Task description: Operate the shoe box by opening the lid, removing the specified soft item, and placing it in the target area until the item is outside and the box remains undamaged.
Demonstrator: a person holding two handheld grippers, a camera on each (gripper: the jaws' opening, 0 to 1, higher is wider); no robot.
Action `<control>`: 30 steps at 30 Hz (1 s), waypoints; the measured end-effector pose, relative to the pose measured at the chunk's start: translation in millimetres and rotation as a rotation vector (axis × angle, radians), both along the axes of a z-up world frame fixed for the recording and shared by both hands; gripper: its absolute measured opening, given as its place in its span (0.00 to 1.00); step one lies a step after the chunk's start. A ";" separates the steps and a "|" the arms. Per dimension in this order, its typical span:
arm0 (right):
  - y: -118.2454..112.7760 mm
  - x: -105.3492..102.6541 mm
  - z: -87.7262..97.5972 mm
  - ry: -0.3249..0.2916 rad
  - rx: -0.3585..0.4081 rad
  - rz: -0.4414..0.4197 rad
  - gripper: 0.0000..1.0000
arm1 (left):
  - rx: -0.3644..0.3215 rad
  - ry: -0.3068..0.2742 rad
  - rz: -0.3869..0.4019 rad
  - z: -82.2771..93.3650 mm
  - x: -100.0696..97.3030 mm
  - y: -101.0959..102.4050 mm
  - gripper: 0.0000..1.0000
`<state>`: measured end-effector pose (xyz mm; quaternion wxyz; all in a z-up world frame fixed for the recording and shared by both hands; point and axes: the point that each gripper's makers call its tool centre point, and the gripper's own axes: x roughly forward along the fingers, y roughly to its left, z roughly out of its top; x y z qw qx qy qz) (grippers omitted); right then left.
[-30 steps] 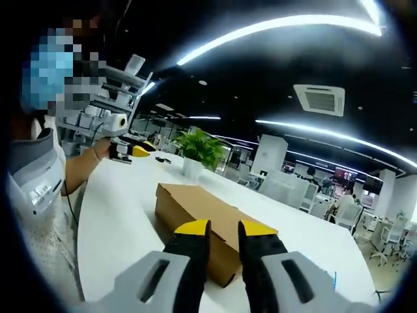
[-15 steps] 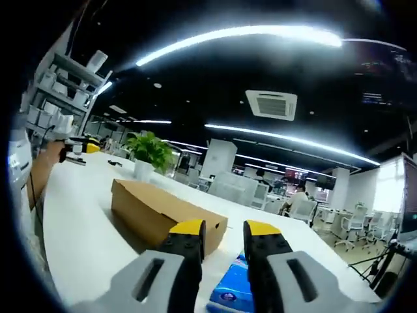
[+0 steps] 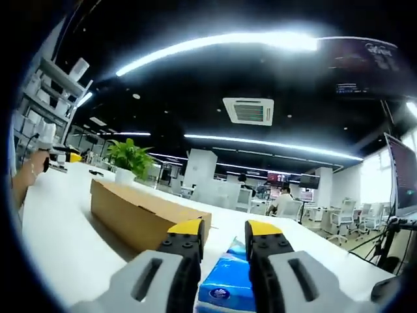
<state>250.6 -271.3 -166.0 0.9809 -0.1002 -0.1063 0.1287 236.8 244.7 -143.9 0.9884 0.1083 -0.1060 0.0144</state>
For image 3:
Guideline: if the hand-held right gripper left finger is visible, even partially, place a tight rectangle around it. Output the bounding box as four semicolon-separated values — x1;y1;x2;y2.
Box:
70;218;205;313

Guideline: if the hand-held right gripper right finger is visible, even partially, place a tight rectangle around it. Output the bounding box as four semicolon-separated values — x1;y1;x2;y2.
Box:
244;219;377;313

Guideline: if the brown cardboard shoe box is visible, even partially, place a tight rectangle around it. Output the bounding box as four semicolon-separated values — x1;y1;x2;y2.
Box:
89;179;212;261

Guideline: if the small blue soft tissue pack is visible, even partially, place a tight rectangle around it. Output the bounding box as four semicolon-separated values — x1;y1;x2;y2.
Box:
194;237;259;313

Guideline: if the person's left hand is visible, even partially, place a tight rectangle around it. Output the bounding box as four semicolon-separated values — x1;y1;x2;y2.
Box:
31;150;47;179

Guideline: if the group of white storage bins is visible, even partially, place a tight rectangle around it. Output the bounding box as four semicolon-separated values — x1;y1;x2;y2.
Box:
21;74;71;138

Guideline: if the short ceiling light strip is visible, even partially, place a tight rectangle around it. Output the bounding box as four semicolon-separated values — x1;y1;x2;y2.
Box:
76;91;94;108

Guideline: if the green potted plant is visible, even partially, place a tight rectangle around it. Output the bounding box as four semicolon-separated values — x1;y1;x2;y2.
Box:
106;138;157;183

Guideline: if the grey metal storage shelf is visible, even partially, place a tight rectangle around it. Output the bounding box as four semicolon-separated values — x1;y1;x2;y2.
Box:
12;57;94;154

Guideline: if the black screen stand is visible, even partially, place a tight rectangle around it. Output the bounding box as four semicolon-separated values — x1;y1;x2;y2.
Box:
369;97;417;281

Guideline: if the white ribbed container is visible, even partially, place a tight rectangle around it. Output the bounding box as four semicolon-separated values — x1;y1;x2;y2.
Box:
69;57;91;82

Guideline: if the group of white office chairs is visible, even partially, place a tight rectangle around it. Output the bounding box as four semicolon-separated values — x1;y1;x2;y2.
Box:
325;196;394;246

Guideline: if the red display screen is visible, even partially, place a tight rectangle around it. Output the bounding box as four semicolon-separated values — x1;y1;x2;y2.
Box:
266;171;291;184

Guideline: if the long ceiling light strip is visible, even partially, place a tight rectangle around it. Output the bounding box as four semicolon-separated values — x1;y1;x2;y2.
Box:
115;31;319;78
183;132;365;162

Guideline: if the white ceiling air conditioner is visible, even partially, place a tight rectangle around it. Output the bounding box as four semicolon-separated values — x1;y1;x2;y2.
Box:
222;97;276;127

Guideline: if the large dark display screen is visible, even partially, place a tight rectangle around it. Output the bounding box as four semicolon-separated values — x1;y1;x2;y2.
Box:
317;35;417;98

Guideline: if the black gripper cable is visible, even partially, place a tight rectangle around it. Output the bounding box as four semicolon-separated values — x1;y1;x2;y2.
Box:
23;132;40;159

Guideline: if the black wall monitor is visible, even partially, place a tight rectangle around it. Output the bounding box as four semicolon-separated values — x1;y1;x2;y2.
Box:
298;173;323;190

